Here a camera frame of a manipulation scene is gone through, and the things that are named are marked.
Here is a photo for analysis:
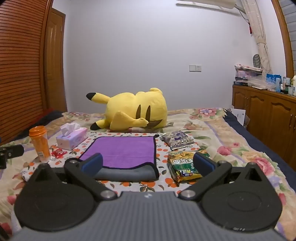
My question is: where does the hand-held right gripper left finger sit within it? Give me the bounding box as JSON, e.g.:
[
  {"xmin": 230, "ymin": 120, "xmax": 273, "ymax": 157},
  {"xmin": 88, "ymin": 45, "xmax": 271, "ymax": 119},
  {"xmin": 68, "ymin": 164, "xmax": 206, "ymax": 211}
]
[{"xmin": 30, "ymin": 152, "xmax": 117, "ymax": 201}]

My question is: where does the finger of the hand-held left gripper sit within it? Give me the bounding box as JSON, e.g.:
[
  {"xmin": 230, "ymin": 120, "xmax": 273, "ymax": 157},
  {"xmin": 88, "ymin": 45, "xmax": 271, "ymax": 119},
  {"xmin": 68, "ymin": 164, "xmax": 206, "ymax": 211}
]
[{"xmin": 0, "ymin": 145, "xmax": 25, "ymax": 169}]

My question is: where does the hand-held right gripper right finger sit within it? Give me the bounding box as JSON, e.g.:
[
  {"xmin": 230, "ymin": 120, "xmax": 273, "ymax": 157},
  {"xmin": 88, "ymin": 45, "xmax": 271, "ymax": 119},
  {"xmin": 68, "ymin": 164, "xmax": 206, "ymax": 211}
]
[{"xmin": 178, "ymin": 151, "xmax": 269, "ymax": 201}]

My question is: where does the purple towel with grey underside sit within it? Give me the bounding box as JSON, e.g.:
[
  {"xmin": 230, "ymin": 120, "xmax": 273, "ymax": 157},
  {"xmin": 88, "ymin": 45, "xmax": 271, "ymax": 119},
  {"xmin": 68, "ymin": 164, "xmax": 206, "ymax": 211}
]
[{"xmin": 79, "ymin": 136, "xmax": 160, "ymax": 180}]

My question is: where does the green noodle packet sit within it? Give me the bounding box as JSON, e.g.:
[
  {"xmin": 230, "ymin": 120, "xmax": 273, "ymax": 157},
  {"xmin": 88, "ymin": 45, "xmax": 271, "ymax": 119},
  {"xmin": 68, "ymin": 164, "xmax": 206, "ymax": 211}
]
[{"xmin": 167, "ymin": 150, "xmax": 212, "ymax": 183}]

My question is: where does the orange plastic bottle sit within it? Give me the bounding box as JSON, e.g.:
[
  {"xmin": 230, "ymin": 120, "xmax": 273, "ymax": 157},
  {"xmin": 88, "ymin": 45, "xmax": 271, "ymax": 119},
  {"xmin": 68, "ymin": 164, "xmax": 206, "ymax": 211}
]
[{"xmin": 29, "ymin": 126, "xmax": 51, "ymax": 163}]

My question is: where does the purple tissue box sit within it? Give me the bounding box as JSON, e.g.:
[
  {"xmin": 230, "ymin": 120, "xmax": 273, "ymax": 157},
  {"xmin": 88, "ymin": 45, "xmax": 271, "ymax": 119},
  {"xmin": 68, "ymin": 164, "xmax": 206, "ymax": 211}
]
[{"xmin": 56, "ymin": 123, "xmax": 89, "ymax": 151}]

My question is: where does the purple snack packet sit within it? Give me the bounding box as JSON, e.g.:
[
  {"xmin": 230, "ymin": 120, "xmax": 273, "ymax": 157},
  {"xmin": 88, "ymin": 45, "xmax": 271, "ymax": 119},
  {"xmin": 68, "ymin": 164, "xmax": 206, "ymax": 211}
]
[{"xmin": 161, "ymin": 130, "xmax": 195, "ymax": 151}]

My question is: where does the floral blanket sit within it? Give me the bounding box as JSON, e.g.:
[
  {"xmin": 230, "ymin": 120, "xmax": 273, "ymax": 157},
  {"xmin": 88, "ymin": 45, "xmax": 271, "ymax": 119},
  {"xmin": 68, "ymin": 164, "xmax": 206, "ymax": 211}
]
[{"xmin": 0, "ymin": 108, "xmax": 296, "ymax": 235}]

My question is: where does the white cloth with orange print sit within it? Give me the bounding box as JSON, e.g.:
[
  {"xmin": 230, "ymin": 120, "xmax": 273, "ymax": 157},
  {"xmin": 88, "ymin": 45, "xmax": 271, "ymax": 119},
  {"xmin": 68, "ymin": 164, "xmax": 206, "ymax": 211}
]
[{"xmin": 21, "ymin": 132, "xmax": 210, "ymax": 193}]

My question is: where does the dark cloth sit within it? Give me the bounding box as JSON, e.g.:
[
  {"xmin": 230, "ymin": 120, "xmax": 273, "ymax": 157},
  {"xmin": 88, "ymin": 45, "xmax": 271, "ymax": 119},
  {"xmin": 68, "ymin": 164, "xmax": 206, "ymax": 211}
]
[{"xmin": 39, "ymin": 109, "xmax": 64, "ymax": 127}]

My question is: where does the white cardboard box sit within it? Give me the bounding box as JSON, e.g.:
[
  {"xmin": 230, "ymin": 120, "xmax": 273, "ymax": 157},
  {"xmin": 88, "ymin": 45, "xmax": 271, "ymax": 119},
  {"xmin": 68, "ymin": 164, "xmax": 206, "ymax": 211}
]
[{"xmin": 230, "ymin": 107, "xmax": 247, "ymax": 127}]

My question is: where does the yellow plush toy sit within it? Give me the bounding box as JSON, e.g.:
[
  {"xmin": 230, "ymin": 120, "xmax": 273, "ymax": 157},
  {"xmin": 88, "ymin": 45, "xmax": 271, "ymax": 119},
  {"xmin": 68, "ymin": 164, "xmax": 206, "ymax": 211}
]
[{"xmin": 86, "ymin": 88, "xmax": 167, "ymax": 131}]

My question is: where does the dark blue bed sheet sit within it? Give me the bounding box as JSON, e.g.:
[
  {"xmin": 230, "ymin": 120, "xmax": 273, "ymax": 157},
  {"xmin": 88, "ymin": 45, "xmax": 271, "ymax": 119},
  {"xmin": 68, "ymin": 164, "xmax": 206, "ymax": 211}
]
[{"xmin": 225, "ymin": 108, "xmax": 296, "ymax": 186}]

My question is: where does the wooden cabinet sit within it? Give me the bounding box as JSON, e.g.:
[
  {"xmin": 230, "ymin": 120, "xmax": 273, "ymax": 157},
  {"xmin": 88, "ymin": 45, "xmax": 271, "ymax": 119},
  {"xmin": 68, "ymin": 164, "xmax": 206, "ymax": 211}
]
[{"xmin": 232, "ymin": 85, "xmax": 296, "ymax": 165}]

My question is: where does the wooden louvred wardrobe door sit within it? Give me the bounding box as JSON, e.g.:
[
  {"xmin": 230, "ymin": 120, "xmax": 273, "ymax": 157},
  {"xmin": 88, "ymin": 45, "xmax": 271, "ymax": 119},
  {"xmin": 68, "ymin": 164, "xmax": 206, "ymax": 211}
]
[{"xmin": 0, "ymin": 0, "xmax": 55, "ymax": 145}]

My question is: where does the stack of boxes and bags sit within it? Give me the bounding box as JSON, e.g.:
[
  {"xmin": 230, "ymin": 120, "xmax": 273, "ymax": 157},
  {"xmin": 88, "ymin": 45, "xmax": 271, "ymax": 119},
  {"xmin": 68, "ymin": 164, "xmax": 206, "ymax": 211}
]
[{"xmin": 233, "ymin": 65, "xmax": 264, "ymax": 88}]

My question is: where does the group of bottles and cartons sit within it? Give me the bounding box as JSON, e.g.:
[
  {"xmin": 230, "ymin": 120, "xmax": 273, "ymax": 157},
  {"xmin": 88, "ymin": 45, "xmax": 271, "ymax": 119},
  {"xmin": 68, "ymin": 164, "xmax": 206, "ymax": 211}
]
[{"xmin": 265, "ymin": 73, "xmax": 296, "ymax": 97}]

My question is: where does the beige curtain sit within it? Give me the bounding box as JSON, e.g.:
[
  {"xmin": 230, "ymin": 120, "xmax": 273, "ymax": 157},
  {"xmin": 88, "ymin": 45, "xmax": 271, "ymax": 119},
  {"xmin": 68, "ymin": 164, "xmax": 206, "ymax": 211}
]
[{"xmin": 240, "ymin": 0, "xmax": 272, "ymax": 73}]

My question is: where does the white air conditioner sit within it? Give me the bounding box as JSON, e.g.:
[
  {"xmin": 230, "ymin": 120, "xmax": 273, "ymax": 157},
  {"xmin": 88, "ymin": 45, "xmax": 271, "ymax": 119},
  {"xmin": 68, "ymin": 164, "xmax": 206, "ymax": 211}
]
[{"xmin": 176, "ymin": 0, "xmax": 238, "ymax": 13}]

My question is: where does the wooden window frame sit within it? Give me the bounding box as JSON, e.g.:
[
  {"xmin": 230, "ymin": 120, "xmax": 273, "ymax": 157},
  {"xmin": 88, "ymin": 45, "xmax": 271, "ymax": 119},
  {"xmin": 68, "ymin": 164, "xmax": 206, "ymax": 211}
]
[{"xmin": 271, "ymin": 0, "xmax": 295, "ymax": 79}]

